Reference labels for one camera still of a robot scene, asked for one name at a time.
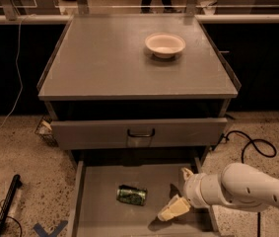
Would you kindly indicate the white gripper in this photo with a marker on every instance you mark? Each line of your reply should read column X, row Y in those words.
column 192, row 188

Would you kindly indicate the green soda can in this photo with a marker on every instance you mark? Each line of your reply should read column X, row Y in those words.
column 131, row 195

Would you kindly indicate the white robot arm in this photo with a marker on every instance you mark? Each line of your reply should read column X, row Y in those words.
column 239, row 186

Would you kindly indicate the grey top drawer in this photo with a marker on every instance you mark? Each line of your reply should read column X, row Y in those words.
column 101, row 134

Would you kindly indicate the grey open middle drawer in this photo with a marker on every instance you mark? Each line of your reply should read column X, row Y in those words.
column 95, row 211

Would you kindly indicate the grey drawer cabinet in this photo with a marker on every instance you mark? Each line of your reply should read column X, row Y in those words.
column 102, row 70

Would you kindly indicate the white paper bowl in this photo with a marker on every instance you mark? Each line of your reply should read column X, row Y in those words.
column 165, row 45

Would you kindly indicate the blue tape cross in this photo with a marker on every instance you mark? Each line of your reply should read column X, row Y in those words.
column 41, row 232

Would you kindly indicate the black bar on floor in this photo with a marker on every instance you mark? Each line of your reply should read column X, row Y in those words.
column 15, row 184

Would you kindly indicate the black drawer handle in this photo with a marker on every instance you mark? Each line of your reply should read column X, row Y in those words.
column 141, row 135

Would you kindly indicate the wire basket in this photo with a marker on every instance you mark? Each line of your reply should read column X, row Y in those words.
column 44, row 131

